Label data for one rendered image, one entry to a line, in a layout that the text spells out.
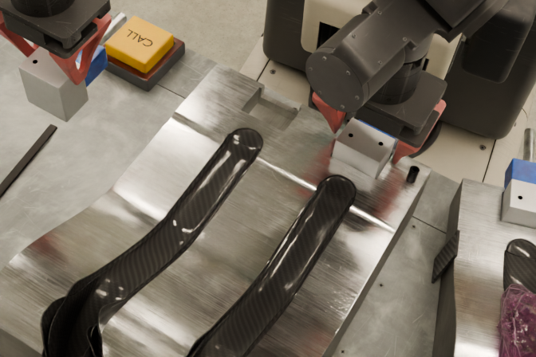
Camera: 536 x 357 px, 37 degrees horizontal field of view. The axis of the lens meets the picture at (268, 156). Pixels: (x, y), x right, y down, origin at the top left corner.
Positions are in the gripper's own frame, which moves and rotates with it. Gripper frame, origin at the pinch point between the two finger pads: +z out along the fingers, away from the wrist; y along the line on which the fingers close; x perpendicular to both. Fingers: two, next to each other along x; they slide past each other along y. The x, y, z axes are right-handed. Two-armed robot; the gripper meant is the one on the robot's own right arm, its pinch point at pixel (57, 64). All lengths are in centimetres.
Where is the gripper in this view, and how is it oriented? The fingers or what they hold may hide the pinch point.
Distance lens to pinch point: 81.3
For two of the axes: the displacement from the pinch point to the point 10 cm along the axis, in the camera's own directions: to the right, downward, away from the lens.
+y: 8.6, 4.5, -2.4
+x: 5.0, -6.8, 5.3
